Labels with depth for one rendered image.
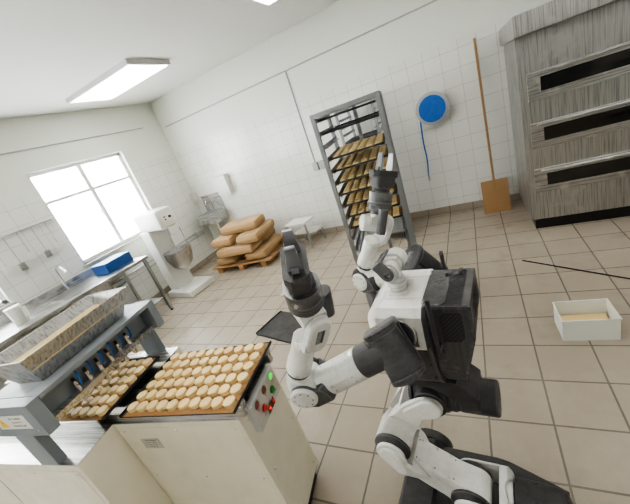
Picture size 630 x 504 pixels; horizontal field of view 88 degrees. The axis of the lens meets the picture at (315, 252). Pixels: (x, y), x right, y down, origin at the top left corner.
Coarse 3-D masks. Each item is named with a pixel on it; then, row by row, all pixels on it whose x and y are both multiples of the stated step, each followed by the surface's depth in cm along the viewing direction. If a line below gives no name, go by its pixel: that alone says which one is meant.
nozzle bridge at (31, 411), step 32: (128, 320) 169; (160, 320) 188; (128, 352) 169; (160, 352) 197; (32, 384) 137; (64, 384) 143; (96, 384) 151; (0, 416) 130; (32, 416) 124; (32, 448) 136
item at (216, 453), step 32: (288, 416) 164; (160, 448) 150; (192, 448) 144; (224, 448) 139; (256, 448) 135; (288, 448) 158; (160, 480) 164; (192, 480) 156; (224, 480) 150; (256, 480) 144; (288, 480) 152
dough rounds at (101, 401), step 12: (132, 360) 183; (144, 360) 178; (120, 372) 175; (132, 372) 172; (108, 384) 170; (120, 384) 166; (96, 396) 161; (108, 396) 158; (120, 396) 158; (72, 408) 158; (84, 408) 155; (96, 408) 152; (108, 408) 151; (60, 420) 156; (72, 420) 153; (84, 420) 150
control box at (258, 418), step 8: (264, 368) 151; (264, 376) 146; (272, 376) 152; (256, 384) 143; (264, 384) 144; (272, 384) 150; (256, 392) 139; (248, 400) 136; (256, 400) 136; (264, 400) 142; (272, 400) 147; (248, 408) 132; (272, 408) 146; (248, 416) 134; (256, 416) 134; (264, 416) 139; (256, 424) 135; (264, 424) 138
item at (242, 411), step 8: (120, 408) 149; (240, 408) 126; (112, 416) 150; (168, 416) 140; (176, 416) 138; (184, 416) 137; (192, 416) 136; (200, 416) 134; (208, 416) 133; (216, 416) 132; (224, 416) 131; (232, 416) 130; (240, 416) 128
